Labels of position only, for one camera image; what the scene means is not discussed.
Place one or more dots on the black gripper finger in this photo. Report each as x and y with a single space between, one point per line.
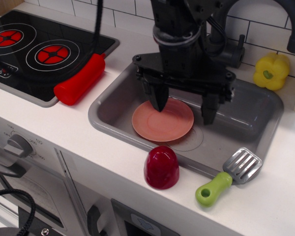
209 108
156 94

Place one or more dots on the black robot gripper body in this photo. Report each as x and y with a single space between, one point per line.
181 64

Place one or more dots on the green handled metal spatula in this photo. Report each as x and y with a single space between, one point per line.
240 168

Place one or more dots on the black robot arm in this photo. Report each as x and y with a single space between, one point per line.
178 17

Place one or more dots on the pink plastic plate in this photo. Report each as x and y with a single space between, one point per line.
172 123

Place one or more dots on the grey toy sink basin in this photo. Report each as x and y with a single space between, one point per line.
248 121

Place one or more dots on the black toy faucet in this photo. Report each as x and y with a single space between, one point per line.
261 23

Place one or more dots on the yellow toy bell pepper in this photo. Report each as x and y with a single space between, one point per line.
271 71

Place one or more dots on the dark red plastic dome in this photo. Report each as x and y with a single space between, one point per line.
161 169

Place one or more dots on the red plastic cylinder bottle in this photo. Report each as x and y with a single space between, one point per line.
71 90

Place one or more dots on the grey dishwasher front panel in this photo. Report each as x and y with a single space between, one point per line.
133 223

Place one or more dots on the black toy stovetop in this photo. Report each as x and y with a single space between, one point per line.
36 54

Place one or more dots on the toy oven door window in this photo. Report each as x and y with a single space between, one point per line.
45 190

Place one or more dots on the grey oven knob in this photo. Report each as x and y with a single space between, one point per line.
18 146

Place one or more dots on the dark cabinet door handle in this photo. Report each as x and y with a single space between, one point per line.
93 216

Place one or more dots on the grey oven door handle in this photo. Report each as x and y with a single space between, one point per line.
12 166

